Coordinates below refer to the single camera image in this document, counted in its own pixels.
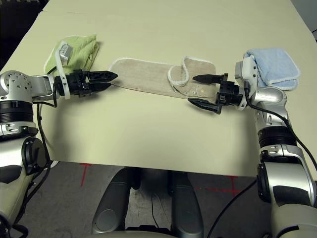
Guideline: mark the grey robot right leg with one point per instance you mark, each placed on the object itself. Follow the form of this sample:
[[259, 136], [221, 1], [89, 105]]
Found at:
[[188, 208]]

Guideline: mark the beige towel with white trim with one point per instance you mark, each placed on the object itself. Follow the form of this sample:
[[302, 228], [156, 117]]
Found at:
[[148, 74]]

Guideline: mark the green folded towel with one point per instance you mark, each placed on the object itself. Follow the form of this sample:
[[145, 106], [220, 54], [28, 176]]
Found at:
[[81, 47]]

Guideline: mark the grey robot waist housing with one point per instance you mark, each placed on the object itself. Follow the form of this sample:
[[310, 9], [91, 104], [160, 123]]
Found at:
[[151, 233]]

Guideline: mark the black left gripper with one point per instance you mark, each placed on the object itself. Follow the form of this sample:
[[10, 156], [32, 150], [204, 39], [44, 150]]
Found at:
[[78, 84]]

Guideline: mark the grey robot leg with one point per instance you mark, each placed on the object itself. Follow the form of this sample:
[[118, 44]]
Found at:
[[188, 208], [111, 203]]

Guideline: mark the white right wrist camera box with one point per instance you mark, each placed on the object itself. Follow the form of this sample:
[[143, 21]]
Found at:
[[246, 69]]

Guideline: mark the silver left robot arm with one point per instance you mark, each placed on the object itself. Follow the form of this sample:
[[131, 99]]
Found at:
[[15, 84]]

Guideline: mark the grey robot left leg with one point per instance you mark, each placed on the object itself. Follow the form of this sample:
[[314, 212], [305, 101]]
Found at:
[[111, 203]]

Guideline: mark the light blue folded towel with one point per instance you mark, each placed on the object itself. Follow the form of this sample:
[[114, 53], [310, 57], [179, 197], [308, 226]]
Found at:
[[275, 62]]

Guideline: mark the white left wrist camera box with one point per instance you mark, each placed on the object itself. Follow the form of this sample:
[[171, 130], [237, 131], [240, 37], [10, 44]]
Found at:
[[65, 53]]

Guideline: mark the black post under table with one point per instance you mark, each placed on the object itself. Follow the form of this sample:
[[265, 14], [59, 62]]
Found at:
[[171, 183]]

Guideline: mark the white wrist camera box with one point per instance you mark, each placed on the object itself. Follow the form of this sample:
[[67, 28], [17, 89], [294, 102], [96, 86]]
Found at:
[[246, 69], [65, 53]]

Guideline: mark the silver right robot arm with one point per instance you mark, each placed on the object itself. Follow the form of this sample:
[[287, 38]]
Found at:
[[280, 158]]

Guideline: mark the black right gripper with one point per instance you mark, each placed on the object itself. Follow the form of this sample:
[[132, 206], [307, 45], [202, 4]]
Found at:
[[229, 94]]

